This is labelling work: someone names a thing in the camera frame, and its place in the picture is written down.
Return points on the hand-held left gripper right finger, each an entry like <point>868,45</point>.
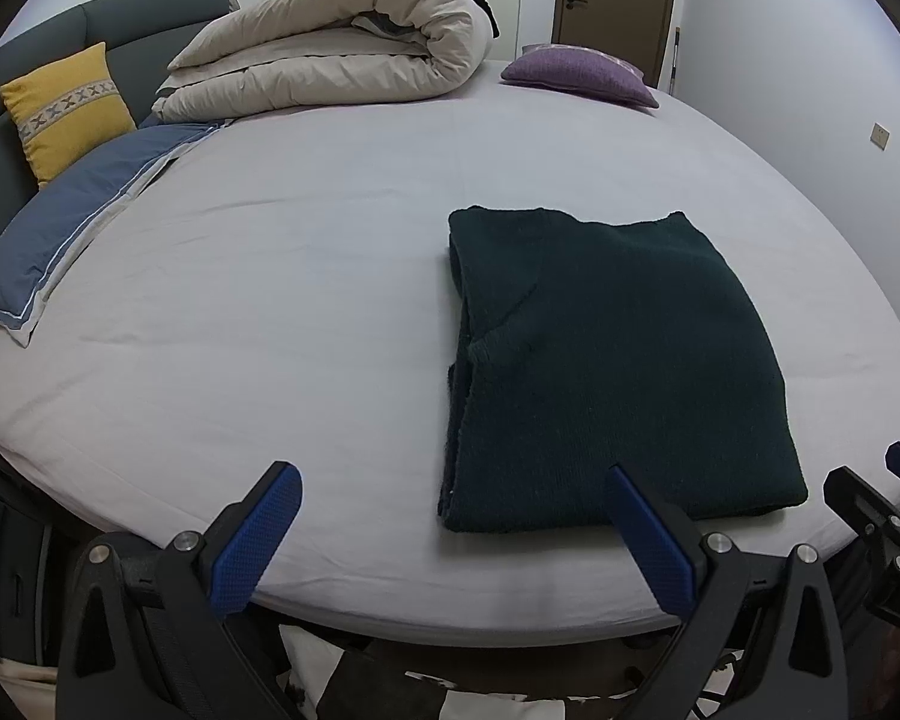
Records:
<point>645,532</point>

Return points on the grey-blue padded headboard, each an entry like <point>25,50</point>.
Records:
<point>142,22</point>

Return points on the beige folded duvet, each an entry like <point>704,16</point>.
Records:
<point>307,60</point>

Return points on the brown wooden door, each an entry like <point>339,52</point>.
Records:
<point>615,0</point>

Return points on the dark cabinet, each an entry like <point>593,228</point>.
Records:
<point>7,540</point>

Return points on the bed with white sheet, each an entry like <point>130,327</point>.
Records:
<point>270,315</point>

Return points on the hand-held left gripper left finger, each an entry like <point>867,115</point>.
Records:
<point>259,547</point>

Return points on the yellow patterned throw pillow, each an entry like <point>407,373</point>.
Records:
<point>67,116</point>

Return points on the purple throw pillow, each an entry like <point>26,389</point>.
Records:
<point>577,71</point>

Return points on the dark green knit sweater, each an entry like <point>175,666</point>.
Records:
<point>607,352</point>

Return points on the blue pillow with white trim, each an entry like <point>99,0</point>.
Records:
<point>67,217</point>

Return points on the beige wall socket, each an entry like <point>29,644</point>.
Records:
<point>880,136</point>

